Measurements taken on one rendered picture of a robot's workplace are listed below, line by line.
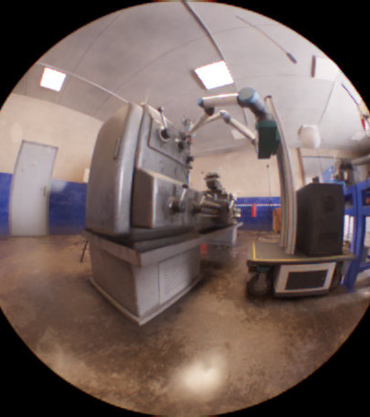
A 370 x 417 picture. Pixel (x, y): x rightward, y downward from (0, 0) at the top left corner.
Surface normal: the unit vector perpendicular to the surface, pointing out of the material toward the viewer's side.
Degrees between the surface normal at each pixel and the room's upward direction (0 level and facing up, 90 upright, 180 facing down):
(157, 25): 180
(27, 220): 90
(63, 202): 90
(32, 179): 90
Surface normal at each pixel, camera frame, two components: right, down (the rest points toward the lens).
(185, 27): -0.02, 1.00
